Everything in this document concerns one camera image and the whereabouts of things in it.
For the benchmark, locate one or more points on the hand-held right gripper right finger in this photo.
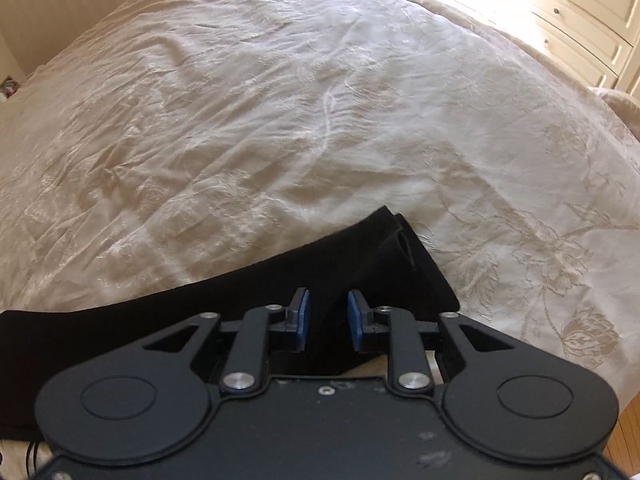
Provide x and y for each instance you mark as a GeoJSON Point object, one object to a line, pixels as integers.
{"type": "Point", "coordinates": [356, 321]}

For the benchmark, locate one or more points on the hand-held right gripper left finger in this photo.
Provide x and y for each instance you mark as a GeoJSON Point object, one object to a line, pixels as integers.
{"type": "Point", "coordinates": [302, 321]}

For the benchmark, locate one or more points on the black pants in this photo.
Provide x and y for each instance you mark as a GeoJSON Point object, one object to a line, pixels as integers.
{"type": "Point", "coordinates": [165, 320]}

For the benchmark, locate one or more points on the cream embroidered bedspread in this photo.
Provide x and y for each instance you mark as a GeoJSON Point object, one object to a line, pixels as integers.
{"type": "Point", "coordinates": [280, 120]}

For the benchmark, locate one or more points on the small colourful object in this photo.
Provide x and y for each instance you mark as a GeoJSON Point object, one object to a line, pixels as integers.
{"type": "Point", "coordinates": [7, 87]}

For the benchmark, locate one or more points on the white panelled cabinet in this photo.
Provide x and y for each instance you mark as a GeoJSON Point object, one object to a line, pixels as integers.
{"type": "Point", "coordinates": [575, 15]}

